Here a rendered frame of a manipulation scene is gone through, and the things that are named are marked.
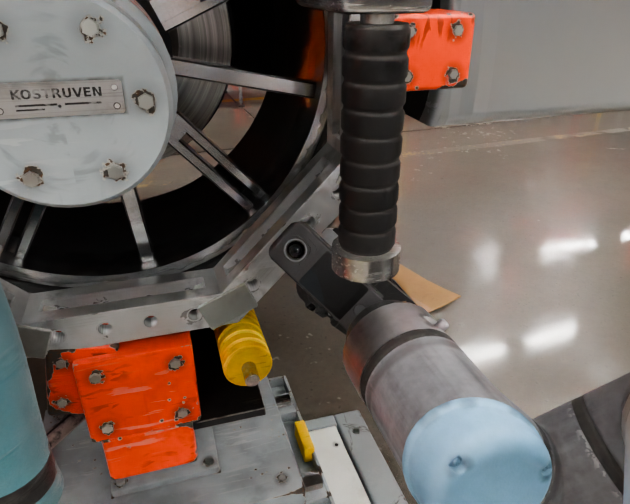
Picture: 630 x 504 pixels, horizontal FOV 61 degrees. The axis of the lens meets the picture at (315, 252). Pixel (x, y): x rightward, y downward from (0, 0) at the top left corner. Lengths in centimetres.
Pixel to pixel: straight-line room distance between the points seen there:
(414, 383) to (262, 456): 57
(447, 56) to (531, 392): 105
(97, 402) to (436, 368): 37
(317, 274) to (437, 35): 25
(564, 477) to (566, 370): 112
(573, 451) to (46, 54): 44
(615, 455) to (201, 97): 58
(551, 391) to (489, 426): 113
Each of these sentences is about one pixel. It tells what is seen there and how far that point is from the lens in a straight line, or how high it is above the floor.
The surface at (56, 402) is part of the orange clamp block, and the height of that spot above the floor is 52.
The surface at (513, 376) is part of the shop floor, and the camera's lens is 151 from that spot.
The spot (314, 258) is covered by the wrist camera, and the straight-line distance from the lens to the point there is 50.
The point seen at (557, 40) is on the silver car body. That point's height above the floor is 84.
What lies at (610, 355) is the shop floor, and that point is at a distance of 169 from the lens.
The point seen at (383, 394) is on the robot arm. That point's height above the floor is 64.
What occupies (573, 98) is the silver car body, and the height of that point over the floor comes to 77.
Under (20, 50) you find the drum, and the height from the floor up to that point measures 88.
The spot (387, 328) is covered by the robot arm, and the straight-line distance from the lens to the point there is 44.
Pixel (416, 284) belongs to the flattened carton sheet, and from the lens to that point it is 182.
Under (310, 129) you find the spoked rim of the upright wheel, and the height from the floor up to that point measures 76.
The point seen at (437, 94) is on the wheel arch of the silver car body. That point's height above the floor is 78.
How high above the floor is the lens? 92
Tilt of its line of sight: 27 degrees down
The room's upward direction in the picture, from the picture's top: straight up
